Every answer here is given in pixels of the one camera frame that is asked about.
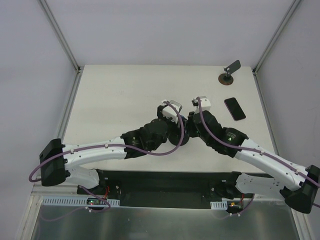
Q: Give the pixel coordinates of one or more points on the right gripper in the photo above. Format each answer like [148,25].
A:
[191,120]

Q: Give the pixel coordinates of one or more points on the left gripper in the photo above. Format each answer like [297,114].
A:
[173,127]

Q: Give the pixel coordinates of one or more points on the black round-base phone stand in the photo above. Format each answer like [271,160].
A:
[174,132]

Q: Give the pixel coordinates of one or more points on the brown-base phone stand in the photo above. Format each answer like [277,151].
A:
[226,78]

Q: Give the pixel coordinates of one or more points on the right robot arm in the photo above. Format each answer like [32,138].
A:
[295,184]

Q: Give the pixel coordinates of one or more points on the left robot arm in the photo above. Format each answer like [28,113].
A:
[61,163]

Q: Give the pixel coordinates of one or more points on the purple-edged black smartphone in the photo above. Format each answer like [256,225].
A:
[234,109]

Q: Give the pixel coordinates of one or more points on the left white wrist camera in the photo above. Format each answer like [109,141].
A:
[174,104]

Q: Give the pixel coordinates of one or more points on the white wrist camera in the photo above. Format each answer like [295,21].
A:
[174,104]
[201,104]

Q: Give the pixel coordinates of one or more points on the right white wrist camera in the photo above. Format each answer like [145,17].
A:
[201,104]

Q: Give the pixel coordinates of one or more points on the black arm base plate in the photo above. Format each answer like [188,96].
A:
[167,189]

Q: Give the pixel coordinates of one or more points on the right white cable duct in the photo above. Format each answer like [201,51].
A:
[219,205]

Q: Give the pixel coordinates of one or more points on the white cable duct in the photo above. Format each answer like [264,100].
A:
[219,205]
[73,201]

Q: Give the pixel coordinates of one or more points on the left white cable duct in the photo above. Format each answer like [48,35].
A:
[73,201]

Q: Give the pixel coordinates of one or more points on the left aluminium frame post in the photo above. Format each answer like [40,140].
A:
[59,34]

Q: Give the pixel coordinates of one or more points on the aluminium frame post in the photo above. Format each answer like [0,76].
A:
[59,34]
[295,4]

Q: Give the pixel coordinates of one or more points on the right aluminium frame post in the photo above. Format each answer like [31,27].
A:
[295,4]

